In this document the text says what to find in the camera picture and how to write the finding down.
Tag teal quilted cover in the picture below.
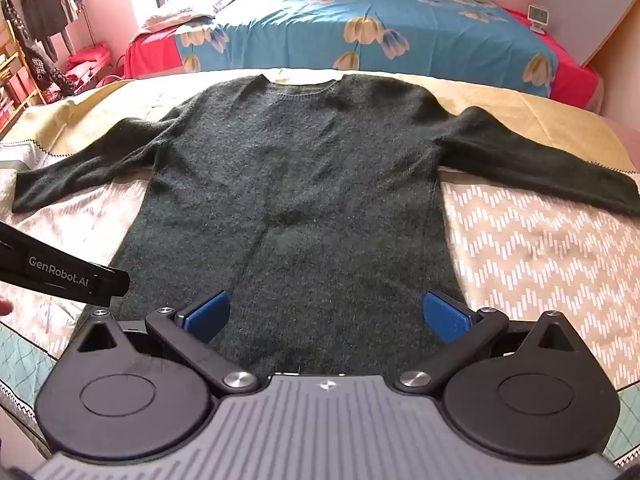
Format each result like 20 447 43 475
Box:
0 320 76 441

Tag dark hanging clothes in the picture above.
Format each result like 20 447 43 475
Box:
0 0 88 61

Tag wooden shelf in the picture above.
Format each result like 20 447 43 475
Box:
0 20 47 136

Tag grey headboard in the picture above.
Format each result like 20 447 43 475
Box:
542 0 640 67

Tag blue floral bedsheet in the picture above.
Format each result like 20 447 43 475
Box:
175 0 560 98

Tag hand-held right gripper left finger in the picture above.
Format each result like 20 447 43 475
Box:
74 290 262 396

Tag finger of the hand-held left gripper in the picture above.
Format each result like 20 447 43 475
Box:
92 265 131 306

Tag crumpled pale bedding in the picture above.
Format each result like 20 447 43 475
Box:
141 0 251 33

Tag dark green knit sweater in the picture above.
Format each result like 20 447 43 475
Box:
12 74 640 376

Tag red clothes pile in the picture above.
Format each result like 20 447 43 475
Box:
65 42 126 92

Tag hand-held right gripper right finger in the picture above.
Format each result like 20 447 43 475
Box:
394 291 583 396

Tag white digital clock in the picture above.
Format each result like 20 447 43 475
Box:
526 4 551 35

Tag beige zigzag patterned quilt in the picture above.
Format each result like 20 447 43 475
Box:
0 165 640 392

